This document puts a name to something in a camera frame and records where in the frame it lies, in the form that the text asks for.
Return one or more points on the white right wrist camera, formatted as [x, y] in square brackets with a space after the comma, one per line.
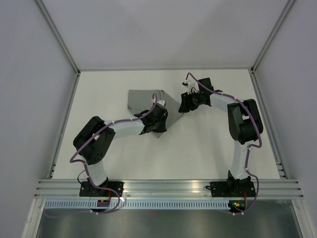
[190, 85]

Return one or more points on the aluminium frame post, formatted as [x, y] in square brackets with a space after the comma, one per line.
[273, 33]
[56, 34]

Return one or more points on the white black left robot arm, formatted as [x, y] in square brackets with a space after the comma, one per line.
[94, 140]

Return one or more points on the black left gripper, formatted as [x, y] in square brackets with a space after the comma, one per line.
[162, 129]

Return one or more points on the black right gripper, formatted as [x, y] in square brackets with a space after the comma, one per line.
[186, 105]

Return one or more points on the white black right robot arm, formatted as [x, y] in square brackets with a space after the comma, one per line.
[244, 122]

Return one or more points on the grey cloth napkin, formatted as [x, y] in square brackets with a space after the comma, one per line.
[140, 100]

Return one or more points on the aluminium mounting rail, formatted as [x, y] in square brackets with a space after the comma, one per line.
[169, 189]

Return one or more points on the right aluminium frame post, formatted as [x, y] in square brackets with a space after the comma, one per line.
[273, 33]

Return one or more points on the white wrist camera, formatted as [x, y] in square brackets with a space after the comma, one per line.
[190, 85]
[161, 102]

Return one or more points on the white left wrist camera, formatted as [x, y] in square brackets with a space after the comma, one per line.
[161, 102]

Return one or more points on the left aluminium frame post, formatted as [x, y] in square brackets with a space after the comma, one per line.
[56, 34]

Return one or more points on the white slotted cable duct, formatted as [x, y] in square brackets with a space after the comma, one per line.
[138, 204]

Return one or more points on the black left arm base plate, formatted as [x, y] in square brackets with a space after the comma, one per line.
[106, 189]

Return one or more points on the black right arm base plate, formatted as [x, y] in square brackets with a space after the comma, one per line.
[222, 189]

